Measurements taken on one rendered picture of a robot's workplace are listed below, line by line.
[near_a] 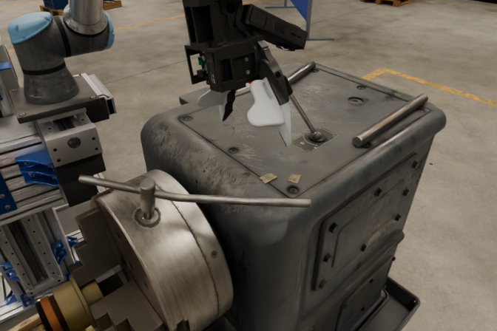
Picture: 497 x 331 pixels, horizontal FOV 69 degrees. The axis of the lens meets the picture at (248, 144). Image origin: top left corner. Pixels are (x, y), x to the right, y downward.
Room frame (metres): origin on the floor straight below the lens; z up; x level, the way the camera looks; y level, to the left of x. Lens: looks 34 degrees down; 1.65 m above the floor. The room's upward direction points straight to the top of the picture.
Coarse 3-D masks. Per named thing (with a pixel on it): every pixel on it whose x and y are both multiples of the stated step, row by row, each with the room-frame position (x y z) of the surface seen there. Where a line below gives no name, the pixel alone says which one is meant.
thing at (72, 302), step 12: (72, 276) 0.39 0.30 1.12; (60, 288) 0.36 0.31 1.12; (72, 288) 0.36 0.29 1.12; (84, 288) 0.37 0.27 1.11; (96, 288) 0.37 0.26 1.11; (48, 300) 0.34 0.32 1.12; (60, 300) 0.34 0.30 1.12; (72, 300) 0.34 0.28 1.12; (84, 300) 0.35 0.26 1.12; (96, 300) 0.36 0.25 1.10; (48, 312) 0.32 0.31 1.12; (60, 312) 0.33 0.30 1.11; (72, 312) 0.33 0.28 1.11; (84, 312) 0.33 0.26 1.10; (48, 324) 0.31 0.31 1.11; (60, 324) 0.31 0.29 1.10; (72, 324) 0.32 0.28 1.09; (84, 324) 0.33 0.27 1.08
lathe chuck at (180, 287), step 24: (120, 192) 0.47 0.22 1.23; (120, 216) 0.41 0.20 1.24; (168, 216) 0.42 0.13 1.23; (120, 240) 0.41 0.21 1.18; (144, 240) 0.38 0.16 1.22; (168, 240) 0.39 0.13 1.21; (192, 240) 0.40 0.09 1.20; (144, 264) 0.35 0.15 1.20; (168, 264) 0.36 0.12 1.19; (192, 264) 0.37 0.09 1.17; (144, 288) 0.36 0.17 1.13; (168, 288) 0.33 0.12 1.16; (192, 288) 0.35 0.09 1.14; (168, 312) 0.31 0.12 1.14; (192, 312) 0.33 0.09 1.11; (216, 312) 0.36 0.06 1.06
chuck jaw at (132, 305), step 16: (128, 288) 0.38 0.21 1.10; (96, 304) 0.35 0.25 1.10; (112, 304) 0.35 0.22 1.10; (128, 304) 0.35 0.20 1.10; (144, 304) 0.35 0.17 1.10; (96, 320) 0.32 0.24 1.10; (112, 320) 0.32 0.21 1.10; (128, 320) 0.32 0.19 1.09; (144, 320) 0.32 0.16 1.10; (160, 320) 0.32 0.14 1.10
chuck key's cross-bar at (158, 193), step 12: (84, 180) 0.41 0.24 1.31; (96, 180) 0.41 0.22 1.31; (108, 180) 0.41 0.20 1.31; (132, 192) 0.40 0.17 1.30; (156, 192) 0.40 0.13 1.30; (168, 192) 0.40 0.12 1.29; (240, 204) 0.39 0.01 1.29; (252, 204) 0.38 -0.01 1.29; (264, 204) 0.38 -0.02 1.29; (276, 204) 0.38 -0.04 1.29; (288, 204) 0.38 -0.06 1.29; (300, 204) 0.38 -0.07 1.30
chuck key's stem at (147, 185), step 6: (144, 180) 0.40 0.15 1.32; (150, 180) 0.41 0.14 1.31; (144, 186) 0.39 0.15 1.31; (150, 186) 0.40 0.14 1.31; (144, 192) 0.39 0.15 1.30; (150, 192) 0.39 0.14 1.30; (144, 198) 0.40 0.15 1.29; (150, 198) 0.40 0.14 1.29; (144, 204) 0.40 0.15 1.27; (150, 204) 0.40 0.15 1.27; (144, 210) 0.40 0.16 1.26; (150, 210) 0.40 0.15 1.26; (144, 216) 0.41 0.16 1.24; (150, 216) 0.41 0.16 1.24
